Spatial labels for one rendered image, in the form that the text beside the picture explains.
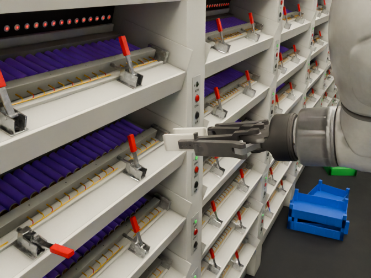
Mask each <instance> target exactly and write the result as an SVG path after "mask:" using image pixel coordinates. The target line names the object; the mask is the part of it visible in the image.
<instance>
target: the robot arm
mask: <svg viewBox="0 0 371 278"><path fill-rule="evenodd" d="M328 46H329V53H330V61H331V68H332V73H333V77H334V81H335V85H336V87H337V89H338V92H339V96H340V102H341V106H329V107H318V108H303V109H301V110H300V111H299V113H298V115H297V114H296V113H289V114H275V115H274V116H273V117H272V119H271V121H270V124H269V120H268V119H264V120H258V121H245V122H228V123H217V124H215V126H209V127H208V129H207V128H206V127H190V128H173V130H172V131H173V134H164V135H163V141H164V144H165V150H166V151H194V153H195V156H209V157H230V158H237V159H243V160H244V159H247V158H248V156H247V153H249V152H251V153H261V152H265V151H268V152H270V153H271V155H272V157H273V159H275V160H276V161H297V160H299V162H300V163H301V164H302V165H304V166H319V167H346V168H352V169H355V170H358V171H361V172H371V0H332V2H331V6H330V13H329V18H328Z"/></svg>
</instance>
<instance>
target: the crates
mask: <svg viewBox="0 0 371 278"><path fill-rule="evenodd" d="M323 168H324V169H325V171H326V172H327V174H328V175H344V176H356V175H357V170H355V169H352V168H346V167H323ZM298 191H299V189H296V188H295V191H294V196H293V199H292V200H291V201H290V204H289V213H288V225H287V229H292V230H296V231H301V232H305V233H310V234H314V235H318V236H323V237H327V238H332V239H336V240H341V241H343V236H344V234H348V229H349V221H347V220H346V219H347V206H348V197H349V191H350V188H347V189H346V190H341V189H338V188H334V187H332V186H329V185H325V184H322V180H319V183H318V184H317V185H316V186H315V187H314V188H313V189H312V190H311V191H310V192H309V193H308V194H303V193H299V192H298Z"/></svg>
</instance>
